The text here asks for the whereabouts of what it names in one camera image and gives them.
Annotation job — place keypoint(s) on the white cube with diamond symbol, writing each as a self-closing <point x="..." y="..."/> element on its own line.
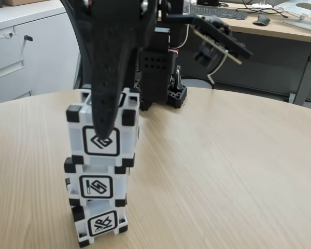
<point x="111" y="147"/>

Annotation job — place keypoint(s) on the white cube with zigzag symbol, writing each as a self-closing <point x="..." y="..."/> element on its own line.
<point x="96" y="186"/>

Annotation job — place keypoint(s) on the white filing cabinet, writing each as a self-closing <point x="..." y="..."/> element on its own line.
<point x="49" y="64"/>

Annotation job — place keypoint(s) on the grey round disc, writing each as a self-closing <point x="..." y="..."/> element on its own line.
<point x="197" y="83"/>

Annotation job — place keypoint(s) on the black device on desk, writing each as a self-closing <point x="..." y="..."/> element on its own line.
<point x="207" y="2"/>

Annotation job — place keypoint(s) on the brown cardboard box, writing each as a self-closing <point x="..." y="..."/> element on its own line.
<point x="28" y="2"/>

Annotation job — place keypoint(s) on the black cabinet key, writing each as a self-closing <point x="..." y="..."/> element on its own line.
<point x="28" y="38"/>

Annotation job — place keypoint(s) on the dark grey keyboard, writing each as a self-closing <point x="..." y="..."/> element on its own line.
<point x="223" y="12"/>

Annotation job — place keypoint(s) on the round cabinet lock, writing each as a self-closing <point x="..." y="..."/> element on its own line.
<point x="10" y="34"/>

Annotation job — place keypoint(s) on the white cube with crossed symbol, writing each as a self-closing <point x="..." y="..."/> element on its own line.
<point x="101" y="223"/>

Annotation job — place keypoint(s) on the dark grey computer mouse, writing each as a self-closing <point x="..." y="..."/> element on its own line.
<point x="261" y="20"/>

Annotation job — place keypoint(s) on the white round lamp base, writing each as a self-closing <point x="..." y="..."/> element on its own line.
<point x="261" y="5"/>

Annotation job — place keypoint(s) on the silver laptop stand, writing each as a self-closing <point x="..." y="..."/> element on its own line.
<point x="305" y="23"/>

